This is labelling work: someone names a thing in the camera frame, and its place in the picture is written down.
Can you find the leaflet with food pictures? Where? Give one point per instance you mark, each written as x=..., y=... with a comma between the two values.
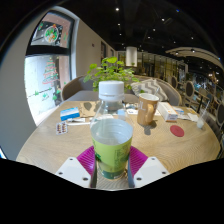
x=131, y=109

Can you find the grey white chevron cushion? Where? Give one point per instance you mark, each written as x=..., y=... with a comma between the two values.
x=151, y=88

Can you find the brown ceramic mug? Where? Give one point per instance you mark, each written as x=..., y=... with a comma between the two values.
x=145, y=110

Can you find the white paper napkin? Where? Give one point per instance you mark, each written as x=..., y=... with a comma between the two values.
x=192, y=117

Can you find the white round column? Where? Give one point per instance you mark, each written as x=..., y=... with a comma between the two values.
x=131, y=56

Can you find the ceiling spot lights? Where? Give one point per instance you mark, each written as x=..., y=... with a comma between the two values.
x=117, y=9

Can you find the clear green-label drink bottle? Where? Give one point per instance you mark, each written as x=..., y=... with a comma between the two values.
x=111, y=146

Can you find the grey curved sofa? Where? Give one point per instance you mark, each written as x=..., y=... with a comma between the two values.
x=78, y=90

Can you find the pill blister pack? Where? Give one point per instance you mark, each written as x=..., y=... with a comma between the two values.
x=61, y=128

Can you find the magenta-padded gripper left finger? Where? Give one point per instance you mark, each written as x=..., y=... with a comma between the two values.
x=75, y=171

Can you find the flat round red coaster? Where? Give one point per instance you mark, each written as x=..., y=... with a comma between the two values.
x=177, y=131

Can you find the backlit wooden shelf unit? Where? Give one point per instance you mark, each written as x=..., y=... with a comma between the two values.
x=160, y=65

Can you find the group of upholstered dining chairs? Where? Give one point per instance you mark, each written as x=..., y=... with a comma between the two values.
x=189, y=88

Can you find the white packet with blue stripe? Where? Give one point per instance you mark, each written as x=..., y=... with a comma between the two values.
x=179, y=111

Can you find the green potted plant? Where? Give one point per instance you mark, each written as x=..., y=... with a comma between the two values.
x=111, y=71

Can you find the clear plastic cup with straw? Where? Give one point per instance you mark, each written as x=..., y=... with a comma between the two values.
x=201, y=122

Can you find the long white paper strip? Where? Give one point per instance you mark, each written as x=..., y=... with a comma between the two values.
x=78, y=121

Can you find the window with festive stickers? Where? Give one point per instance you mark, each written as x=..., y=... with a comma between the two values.
x=46, y=76

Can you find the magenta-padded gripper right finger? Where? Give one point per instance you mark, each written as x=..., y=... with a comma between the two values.
x=150, y=171

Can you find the brown card with grey shapes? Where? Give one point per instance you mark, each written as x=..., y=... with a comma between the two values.
x=88, y=109

